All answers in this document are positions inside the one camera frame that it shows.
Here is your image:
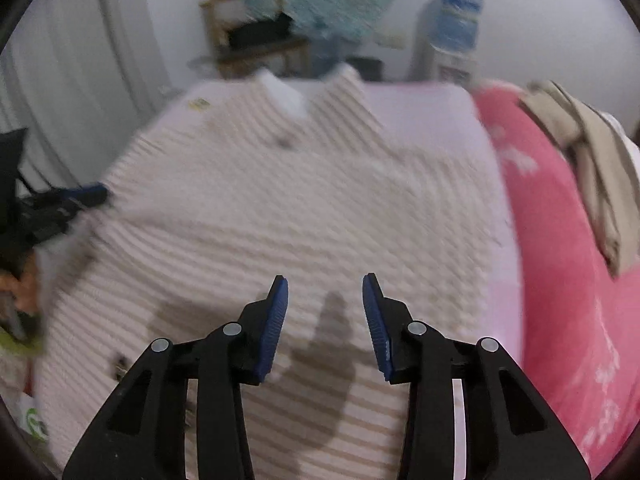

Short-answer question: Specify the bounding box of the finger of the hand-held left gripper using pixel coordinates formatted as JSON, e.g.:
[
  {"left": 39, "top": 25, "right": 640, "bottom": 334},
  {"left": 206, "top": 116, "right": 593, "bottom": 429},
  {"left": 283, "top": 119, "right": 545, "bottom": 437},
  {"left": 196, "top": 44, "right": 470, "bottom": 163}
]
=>
[{"left": 30, "top": 183, "right": 110, "bottom": 211}]

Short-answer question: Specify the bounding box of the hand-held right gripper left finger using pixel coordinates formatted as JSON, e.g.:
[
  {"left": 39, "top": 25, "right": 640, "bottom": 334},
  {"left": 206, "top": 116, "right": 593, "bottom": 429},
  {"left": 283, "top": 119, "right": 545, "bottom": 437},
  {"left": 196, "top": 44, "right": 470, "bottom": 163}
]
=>
[{"left": 61, "top": 274, "right": 290, "bottom": 480}]

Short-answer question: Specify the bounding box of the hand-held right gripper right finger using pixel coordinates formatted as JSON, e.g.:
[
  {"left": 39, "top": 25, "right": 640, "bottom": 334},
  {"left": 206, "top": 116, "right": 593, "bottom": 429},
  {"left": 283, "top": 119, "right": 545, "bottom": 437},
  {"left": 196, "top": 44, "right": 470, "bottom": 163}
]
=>
[{"left": 361, "top": 272, "right": 593, "bottom": 480}]

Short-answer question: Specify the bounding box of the beige white checked knit cardigan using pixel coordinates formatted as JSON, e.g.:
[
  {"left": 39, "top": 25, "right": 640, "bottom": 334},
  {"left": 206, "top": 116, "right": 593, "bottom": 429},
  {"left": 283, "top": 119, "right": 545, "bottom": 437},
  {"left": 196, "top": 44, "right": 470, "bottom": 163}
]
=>
[{"left": 35, "top": 65, "right": 511, "bottom": 480}]

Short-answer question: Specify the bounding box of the beige clothes pile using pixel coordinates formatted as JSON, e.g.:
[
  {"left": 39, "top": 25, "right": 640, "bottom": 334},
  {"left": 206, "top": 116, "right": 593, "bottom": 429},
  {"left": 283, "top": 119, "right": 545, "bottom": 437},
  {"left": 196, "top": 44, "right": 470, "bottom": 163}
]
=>
[{"left": 520, "top": 80, "right": 640, "bottom": 276}]

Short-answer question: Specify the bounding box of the person's left hand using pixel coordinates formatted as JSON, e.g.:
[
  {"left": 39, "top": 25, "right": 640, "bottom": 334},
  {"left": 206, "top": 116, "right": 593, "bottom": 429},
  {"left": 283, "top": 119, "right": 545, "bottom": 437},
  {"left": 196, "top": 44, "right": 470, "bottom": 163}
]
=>
[{"left": 0, "top": 255, "right": 41, "bottom": 311}]

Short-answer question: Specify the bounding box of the white curtain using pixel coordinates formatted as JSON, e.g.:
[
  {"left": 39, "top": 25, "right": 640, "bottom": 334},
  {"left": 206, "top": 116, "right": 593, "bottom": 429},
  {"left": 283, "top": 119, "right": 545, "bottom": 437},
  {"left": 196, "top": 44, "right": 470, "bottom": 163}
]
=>
[{"left": 0, "top": 0, "right": 171, "bottom": 186}]

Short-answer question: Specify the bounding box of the pink floral blanket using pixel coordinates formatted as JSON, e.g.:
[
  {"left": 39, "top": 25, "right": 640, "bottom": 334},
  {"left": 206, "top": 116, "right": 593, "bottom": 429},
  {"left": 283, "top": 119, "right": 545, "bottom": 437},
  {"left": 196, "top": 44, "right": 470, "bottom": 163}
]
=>
[{"left": 472, "top": 82, "right": 640, "bottom": 480}]

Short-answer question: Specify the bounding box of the green white cloth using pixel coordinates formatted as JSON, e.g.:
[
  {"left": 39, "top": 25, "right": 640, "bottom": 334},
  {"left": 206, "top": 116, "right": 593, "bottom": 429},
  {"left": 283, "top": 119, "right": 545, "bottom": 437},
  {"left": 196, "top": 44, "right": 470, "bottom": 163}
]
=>
[{"left": 0, "top": 330, "right": 51, "bottom": 443}]

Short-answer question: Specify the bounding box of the wooden chair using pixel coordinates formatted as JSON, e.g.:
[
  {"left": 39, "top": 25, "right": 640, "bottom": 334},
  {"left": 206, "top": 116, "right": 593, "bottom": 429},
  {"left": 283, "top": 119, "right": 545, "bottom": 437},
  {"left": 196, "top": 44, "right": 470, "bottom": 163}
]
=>
[{"left": 200, "top": 0, "right": 311, "bottom": 78}]

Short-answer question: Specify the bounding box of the lilac plastic folding board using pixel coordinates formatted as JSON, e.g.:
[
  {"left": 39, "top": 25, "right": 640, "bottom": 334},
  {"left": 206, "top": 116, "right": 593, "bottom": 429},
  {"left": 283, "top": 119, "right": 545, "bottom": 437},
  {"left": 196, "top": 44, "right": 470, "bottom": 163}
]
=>
[{"left": 150, "top": 80, "right": 526, "bottom": 361}]

